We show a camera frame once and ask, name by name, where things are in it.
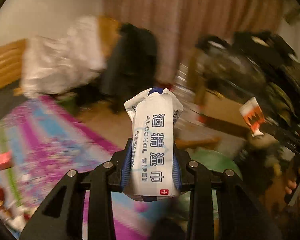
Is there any white alcohol wipes packet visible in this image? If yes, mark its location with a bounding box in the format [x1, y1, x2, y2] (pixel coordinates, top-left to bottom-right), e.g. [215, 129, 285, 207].
[123, 87, 184, 202]

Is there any colourful striped floral bedspread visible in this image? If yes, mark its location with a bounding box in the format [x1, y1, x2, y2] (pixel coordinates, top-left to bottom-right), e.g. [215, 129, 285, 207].
[0, 95, 166, 240]

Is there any black garbage bag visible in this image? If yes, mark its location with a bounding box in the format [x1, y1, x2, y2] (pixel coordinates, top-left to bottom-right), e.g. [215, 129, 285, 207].
[196, 31, 300, 124]

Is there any wooden headboard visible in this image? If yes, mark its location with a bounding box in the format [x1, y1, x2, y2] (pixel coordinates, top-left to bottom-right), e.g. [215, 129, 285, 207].
[0, 39, 27, 89]

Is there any beige patterned curtain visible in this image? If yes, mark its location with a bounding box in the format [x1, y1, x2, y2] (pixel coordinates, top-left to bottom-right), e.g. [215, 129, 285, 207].
[103, 0, 283, 84]

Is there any pink red small box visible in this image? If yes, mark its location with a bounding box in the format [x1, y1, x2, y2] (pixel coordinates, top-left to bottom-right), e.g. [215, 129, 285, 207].
[0, 151, 13, 171]

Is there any green lined trash bin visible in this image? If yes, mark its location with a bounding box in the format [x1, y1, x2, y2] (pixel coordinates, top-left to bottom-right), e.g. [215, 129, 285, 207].
[188, 148, 242, 179]

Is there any dark jacket on chair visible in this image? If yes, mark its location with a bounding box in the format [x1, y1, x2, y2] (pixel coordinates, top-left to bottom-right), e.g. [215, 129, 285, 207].
[100, 23, 158, 113]

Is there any white satin cloth right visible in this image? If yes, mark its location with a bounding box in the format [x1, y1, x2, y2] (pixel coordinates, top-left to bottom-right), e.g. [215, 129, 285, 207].
[20, 15, 106, 98]

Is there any right hand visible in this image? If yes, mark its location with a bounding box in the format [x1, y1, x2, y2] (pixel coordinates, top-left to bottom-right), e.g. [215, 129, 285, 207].
[284, 166, 300, 198]

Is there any red white paper cup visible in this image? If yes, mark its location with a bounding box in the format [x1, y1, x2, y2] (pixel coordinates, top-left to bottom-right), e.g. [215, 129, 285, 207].
[239, 97, 266, 137]

